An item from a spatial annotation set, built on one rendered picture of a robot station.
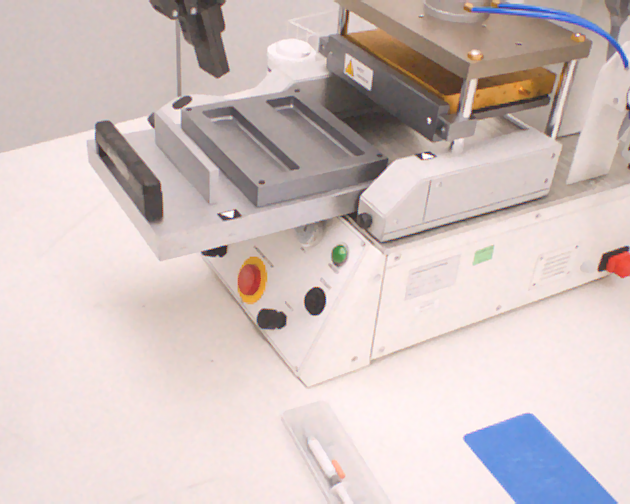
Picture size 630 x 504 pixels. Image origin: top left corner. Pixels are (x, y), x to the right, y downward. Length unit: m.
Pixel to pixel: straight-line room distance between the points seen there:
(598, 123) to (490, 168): 0.17
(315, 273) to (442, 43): 0.29
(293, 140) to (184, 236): 0.19
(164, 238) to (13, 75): 1.62
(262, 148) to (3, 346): 0.39
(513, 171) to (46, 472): 0.60
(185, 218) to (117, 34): 1.69
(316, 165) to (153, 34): 1.70
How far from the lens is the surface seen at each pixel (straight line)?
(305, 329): 0.95
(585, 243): 1.14
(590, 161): 1.07
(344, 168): 0.88
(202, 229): 0.81
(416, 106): 0.93
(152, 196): 0.81
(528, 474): 0.92
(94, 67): 2.47
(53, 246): 1.18
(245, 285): 1.03
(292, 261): 0.98
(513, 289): 1.08
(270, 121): 0.96
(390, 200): 0.87
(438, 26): 0.97
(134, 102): 2.58
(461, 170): 0.90
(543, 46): 0.95
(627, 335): 1.15
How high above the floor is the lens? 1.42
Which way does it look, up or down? 35 degrees down
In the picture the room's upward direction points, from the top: 5 degrees clockwise
